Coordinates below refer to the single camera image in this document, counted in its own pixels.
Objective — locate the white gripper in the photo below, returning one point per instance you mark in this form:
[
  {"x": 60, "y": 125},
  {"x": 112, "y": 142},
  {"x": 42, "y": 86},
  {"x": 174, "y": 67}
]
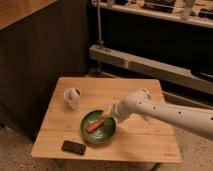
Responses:
[{"x": 118, "y": 111}]

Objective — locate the green ceramic bowl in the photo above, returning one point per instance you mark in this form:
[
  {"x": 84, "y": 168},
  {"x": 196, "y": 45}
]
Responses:
[{"x": 100, "y": 134}]

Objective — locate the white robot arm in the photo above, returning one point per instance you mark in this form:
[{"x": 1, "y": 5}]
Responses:
[{"x": 195, "y": 120}]

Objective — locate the orange carrot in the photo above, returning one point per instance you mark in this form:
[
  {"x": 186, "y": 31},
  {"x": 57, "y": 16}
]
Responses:
[{"x": 95, "y": 125}]

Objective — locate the small wooden table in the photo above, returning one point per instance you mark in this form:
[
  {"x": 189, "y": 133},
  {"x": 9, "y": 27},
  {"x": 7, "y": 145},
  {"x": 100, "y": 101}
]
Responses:
[{"x": 135, "y": 140}]

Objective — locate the black smartphone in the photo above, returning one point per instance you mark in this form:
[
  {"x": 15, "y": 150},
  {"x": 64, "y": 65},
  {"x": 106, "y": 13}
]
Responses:
[{"x": 73, "y": 147}]

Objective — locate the metal shelf rack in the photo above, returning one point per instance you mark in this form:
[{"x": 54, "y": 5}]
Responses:
[{"x": 177, "y": 53}]

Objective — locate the dark wooden cabinet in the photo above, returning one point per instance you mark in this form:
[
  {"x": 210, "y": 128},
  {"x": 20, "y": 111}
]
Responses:
[{"x": 34, "y": 53}]

